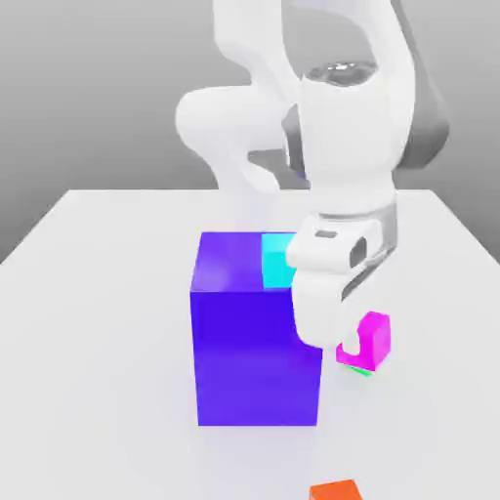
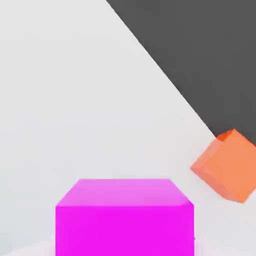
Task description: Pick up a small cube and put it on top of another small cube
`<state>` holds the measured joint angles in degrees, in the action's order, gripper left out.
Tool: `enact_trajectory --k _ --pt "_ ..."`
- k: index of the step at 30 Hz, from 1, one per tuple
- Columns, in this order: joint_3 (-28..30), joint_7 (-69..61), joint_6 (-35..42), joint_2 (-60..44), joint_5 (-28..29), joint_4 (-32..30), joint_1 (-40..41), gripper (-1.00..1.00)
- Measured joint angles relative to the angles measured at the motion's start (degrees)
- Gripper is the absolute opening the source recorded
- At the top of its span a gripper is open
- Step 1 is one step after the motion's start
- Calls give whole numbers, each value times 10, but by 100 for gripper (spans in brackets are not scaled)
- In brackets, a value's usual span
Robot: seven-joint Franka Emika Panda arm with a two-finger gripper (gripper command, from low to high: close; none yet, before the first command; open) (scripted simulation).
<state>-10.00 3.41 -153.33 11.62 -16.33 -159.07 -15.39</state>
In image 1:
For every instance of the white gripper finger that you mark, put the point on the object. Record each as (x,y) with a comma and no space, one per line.
(351,343)

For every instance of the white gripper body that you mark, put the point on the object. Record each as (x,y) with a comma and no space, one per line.
(318,308)

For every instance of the small green cube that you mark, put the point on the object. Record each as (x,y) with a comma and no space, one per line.
(361,370)

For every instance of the small cyan cube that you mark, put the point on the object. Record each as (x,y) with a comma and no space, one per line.
(275,265)

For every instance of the small orange cube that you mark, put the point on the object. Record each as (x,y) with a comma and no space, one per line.
(336,491)

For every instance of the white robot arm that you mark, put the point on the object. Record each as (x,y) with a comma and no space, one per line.
(343,148)

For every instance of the large blue box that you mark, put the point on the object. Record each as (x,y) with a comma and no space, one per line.
(250,351)

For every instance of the small magenta cube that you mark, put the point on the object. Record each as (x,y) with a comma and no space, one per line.
(375,343)

